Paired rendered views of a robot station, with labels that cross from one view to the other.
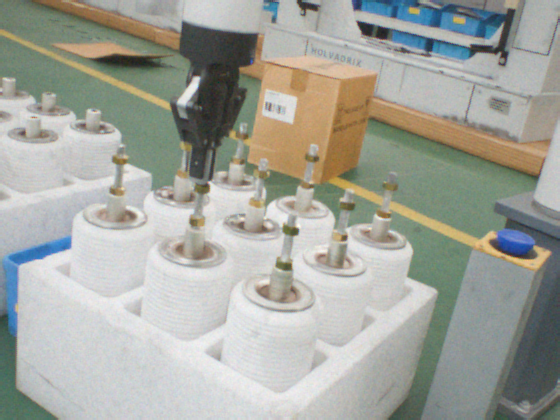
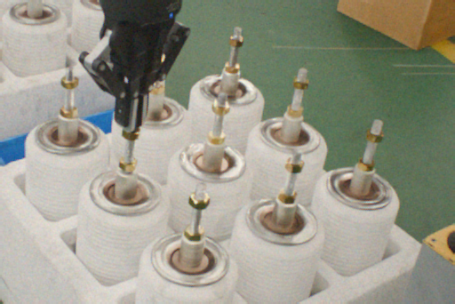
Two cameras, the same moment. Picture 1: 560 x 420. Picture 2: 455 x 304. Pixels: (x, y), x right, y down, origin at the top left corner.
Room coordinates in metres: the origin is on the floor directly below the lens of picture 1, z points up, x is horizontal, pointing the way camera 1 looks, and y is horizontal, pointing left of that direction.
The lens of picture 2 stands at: (0.04, -0.19, 0.77)
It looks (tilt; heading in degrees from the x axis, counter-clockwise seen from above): 35 degrees down; 21
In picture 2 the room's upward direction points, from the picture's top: 7 degrees clockwise
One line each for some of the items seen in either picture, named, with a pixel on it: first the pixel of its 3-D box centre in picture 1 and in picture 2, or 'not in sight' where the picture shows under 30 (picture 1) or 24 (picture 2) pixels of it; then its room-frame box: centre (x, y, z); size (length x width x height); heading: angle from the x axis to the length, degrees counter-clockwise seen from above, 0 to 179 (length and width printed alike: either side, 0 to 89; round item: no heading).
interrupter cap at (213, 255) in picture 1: (192, 251); (124, 193); (0.66, 0.08, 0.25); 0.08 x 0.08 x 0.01
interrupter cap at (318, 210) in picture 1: (302, 208); (289, 136); (0.86, -0.03, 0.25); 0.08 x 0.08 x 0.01
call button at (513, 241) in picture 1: (514, 244); not in sight; (0.68, -0.26, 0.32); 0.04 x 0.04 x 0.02
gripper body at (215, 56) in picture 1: (215, 67); (139, 14); (0.66, 0.09, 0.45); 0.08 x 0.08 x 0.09
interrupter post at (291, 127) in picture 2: (303, 199); (291, 127); (0.86, -0.03, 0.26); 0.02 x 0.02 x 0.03
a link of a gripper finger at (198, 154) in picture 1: (195, 155); (118, 103); (0.64, 0.09, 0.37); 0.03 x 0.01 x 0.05; 162
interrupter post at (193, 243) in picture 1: (194, 241); (126, 183); (0.66, 0.08, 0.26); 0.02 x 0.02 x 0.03
